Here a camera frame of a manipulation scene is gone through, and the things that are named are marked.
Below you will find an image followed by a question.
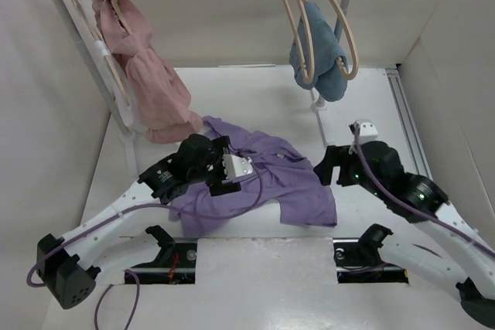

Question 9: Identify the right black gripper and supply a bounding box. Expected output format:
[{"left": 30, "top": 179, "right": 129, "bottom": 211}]
[{"left": 313, "top": 144, "right": 387, "bottom": 199}]

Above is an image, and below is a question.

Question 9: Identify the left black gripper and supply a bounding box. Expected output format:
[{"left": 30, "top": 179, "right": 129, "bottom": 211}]
[{"left": 188, "top": 138, "right": 241, "bottom": 194}]

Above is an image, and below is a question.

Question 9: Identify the purple t shirt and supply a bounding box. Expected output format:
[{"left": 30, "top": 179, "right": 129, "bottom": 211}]
[{"left": 169, "top": 116, "right": 337, "bottom": 238}]

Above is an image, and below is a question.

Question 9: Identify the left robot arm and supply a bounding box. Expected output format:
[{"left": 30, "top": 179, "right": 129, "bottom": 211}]
[{"left": 32, "top": 134, "right": 253, "bottom": 310}]

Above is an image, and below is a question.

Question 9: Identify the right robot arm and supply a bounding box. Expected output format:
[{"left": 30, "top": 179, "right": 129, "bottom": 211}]
[{"left": 314, "top": 141, "right": 494, "bottom": 328}]

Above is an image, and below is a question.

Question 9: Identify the wooden hanger under blue garment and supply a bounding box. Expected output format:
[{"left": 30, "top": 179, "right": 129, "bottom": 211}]
[{"left": 295, "top": 0, "right": 360, "bottom": 81}]

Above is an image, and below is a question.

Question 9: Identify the pink dress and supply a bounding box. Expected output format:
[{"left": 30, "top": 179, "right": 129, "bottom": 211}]
[{"left": 92, "top": 0, "right": 203, "bottom": 144}]

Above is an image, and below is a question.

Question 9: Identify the blue garment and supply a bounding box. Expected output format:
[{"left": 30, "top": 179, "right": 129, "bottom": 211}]
[{"left": 289, "top": 1, "right": 347, "bottom": 102}]

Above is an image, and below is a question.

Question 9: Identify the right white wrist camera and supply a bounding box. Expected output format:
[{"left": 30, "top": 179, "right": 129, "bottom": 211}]
[{"left": 350, "top": 119, "right": 378, "bottom": 144}]

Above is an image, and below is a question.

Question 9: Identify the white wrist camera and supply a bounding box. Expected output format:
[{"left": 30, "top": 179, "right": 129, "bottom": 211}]
[
  {"left": 350, "top": 119, "right": 378, "bottom": 144},
  {"left": 223, "top": 154, "right": 254, "bottom": 181}
]

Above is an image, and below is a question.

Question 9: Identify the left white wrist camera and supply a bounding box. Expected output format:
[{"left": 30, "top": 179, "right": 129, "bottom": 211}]
[{"left": 223, "top": 154, "right": 254, "bottom": 181}]

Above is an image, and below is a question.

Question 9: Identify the aluminium rail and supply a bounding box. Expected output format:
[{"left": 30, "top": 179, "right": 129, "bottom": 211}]
[{"left": 385, "top": 67, "right": 432, "bottom": 178}]

